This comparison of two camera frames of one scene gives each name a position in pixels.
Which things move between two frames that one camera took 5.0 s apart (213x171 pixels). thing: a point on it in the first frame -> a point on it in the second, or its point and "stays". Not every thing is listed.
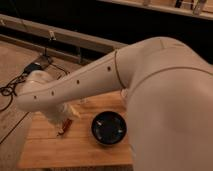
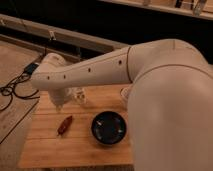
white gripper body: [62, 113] -> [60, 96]
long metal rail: [59, 33] stays
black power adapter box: [28, 68] stays
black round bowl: [109, 128] stays
